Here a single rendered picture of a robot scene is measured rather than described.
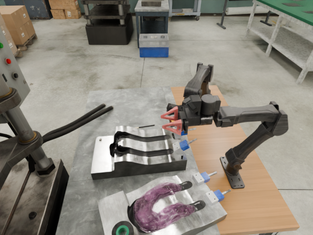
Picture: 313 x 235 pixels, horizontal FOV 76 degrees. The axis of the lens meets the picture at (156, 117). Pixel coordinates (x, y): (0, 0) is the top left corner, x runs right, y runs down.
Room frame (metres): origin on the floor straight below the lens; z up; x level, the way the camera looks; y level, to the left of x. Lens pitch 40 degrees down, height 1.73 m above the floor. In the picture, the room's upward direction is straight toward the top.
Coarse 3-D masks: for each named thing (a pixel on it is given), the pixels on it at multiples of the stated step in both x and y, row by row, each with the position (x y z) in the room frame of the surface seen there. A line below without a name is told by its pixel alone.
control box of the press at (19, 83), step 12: (0, 36) 1.00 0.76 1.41; (0, 48) 0.94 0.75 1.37; (0, 60) 0.91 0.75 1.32; (12, 60) 1.00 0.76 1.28; (0, 72) 0.86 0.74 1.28; (12, 72) 0.95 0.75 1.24; (12, 84) 0.90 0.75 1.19; (24, 84) 1.00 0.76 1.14; (24, 96) 0.95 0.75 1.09; (0, 120) 0.73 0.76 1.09
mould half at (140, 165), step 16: (128, 128) 0.85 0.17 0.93; (160, 128) 0.90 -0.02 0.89; (96, 144) 0.79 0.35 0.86; (128, 144) 0.73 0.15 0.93; (144, 144) 0.77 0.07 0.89; (160, 144) 0.77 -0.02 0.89; (96, 160) 0.67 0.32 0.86; (112, 160) 0.67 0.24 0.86; (128, 160) 0.62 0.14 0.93; (144, 160) 0.65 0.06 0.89; (160, 160) 0.65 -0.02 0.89; (176, 160) 0.65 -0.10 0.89; (96, 176) 0.59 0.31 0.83; (112, 176) 0.60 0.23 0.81
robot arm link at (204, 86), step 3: (204, 78) 1.06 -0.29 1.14; (207, 78) 1.06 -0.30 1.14; (204, 81) 1.10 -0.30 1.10; (207, 81) 1.06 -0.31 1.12; (201, 84) 1.12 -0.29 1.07; (204, 84) 1.10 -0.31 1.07; (207, 84) 1.10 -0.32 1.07; (201, 87) 1.14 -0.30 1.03; (204, 87) 1.12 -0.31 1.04; (207, 87) 1.14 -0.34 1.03; (204, 90) 1.14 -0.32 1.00; (207, 90) 1.16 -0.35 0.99; (210, 90) 1.21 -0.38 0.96; (204, 93) 1.16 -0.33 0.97; (207, 93) 1.17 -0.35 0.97; (201, 96) 1.19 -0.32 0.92
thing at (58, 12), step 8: (56, 0) 6.97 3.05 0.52; (64, 0) 6.97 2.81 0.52; (72, 0) 6.96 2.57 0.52; (56, 8) 6.96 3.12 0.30; (64, 8) 6.96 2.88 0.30; (72, 8) 6.95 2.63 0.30; (80, 8) 7.24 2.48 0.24; (56, 16) 6.95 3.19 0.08; (64, 16) 6.94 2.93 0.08; (72, 16) 6.96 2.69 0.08; (80, 16) 7.14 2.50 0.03
